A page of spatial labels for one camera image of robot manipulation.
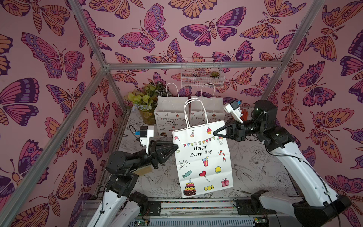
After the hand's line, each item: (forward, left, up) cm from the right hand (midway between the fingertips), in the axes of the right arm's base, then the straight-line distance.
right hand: (216, 134), depth 54 cm
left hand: (-6, +15, -1) cm, 16 cm away
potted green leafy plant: (+38, +40, -16) cm, 57 cm away
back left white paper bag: (+25, +22, -18) cm, 38 cm away
